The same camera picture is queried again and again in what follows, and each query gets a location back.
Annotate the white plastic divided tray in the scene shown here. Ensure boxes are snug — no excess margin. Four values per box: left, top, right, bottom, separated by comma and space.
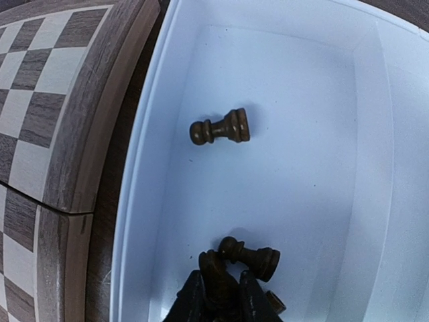
110, 1, 428, 321

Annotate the dark chess pawn middle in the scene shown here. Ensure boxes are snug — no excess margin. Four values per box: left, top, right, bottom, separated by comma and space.
218, 236, 281, 282

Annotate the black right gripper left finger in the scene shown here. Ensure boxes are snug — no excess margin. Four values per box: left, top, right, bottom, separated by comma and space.
166, 270, 207, 322

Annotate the dark chess pawn upper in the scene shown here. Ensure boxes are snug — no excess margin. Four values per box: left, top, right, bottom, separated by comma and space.
190, 108, 251, 146

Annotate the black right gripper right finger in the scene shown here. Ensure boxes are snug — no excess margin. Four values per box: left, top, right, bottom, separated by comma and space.
239, 270, 283, 322

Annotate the wooden chess board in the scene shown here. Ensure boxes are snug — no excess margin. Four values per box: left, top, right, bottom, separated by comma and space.
1, 1, 160, 321

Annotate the dark chess pawn pile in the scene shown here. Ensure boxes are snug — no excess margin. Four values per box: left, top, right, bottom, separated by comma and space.
265, 290, 286, 315

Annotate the dark chess knight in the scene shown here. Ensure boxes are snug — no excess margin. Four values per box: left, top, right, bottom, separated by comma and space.
198, 250, 241, 321

